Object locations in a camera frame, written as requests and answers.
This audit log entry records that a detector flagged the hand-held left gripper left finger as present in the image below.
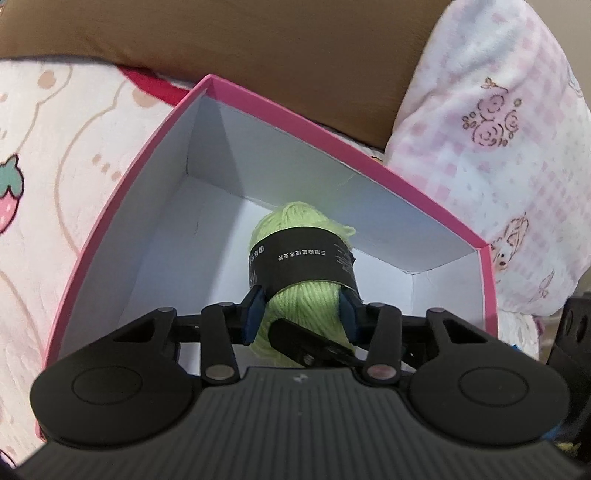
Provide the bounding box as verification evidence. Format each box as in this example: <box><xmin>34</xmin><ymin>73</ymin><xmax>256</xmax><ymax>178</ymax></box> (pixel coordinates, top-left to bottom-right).
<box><xmin>108</xmin><ymin>286</ymin><xmax>269</xmax><ymax>384</ymax></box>

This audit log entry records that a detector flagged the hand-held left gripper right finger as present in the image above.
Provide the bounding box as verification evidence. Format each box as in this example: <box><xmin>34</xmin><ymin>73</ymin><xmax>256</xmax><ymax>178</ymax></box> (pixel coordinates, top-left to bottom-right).
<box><xmin>337</xmin><ymin>286</ymin><xmax>492</xmax><ymax>386</ymax></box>

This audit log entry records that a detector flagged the light green yarn ball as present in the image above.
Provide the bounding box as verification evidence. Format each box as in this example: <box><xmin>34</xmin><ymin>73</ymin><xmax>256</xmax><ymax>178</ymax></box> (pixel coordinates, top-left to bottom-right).
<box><xmin>247</xmin><ymin>200</ymin><xmax>358</xmax><ymax>370</ymax></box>

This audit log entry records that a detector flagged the pink cardboard box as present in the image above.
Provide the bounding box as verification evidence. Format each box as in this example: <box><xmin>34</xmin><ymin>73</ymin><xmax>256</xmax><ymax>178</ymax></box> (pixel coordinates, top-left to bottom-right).
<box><xmin>34</xmin><ymin>75</ymin><xmax>499</xmax><ymax>444</ymax></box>

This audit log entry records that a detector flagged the printed bear bed sheet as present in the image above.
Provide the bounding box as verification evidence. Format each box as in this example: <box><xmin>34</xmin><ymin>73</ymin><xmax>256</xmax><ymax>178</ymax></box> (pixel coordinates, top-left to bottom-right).
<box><xmin>0</xmin><ymin>58</ymin><xmax>543</xmax><ymax>467</ymax></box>

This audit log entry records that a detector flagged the pink plaid fleece quilt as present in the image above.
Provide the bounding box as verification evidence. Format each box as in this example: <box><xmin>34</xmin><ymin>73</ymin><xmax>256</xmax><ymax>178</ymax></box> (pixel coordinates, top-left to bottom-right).
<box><xmin>383</xmin><ymin>0</ymin><xmax>591</xmax><ymax>319</ymax></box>

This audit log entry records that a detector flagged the brown pillow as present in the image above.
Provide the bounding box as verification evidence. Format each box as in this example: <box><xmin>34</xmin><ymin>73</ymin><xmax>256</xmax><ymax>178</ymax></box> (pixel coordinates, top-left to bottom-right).
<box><xmin>0</xmin><ymin>0</ymin><xmax>455</xmax><ymax>151</ymax></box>

